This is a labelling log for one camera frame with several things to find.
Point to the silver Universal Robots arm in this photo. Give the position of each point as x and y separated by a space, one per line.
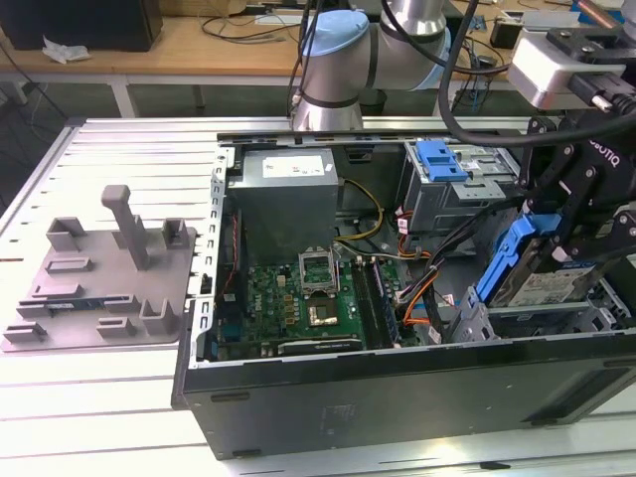
343 59

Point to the wooden desk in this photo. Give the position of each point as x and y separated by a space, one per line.
199 54

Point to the grey parts rack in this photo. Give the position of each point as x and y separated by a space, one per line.
99 293

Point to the CPU socket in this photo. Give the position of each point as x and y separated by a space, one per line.
322 316

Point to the black graphics card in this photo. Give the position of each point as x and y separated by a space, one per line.
318 347

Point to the small black box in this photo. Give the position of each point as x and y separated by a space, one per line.
504 32

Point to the crumpled white plastic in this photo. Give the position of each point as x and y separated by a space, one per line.
64 49

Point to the hard disk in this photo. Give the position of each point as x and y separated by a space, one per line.
539 288

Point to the green motherboard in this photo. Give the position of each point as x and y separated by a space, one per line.
278 303

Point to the black open PC case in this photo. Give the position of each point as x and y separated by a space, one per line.
348 412

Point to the grey metal drive cage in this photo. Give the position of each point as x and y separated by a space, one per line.
437 208

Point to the grey power supply unit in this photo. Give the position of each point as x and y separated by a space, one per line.
283 213

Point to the grey metal disk bay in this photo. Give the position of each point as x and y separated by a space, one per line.
472 318

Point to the black RAM slot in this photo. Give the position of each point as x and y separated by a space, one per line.
371 298
361 298

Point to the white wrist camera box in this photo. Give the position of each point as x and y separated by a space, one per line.
541 69

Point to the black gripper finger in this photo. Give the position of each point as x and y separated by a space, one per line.
576 194
616 238

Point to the green RAM stick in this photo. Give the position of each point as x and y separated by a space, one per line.
383 300
69 304

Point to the black computer tower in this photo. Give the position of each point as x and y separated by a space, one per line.
74 25

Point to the blue plastic drive latch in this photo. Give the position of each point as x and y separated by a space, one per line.
442 161

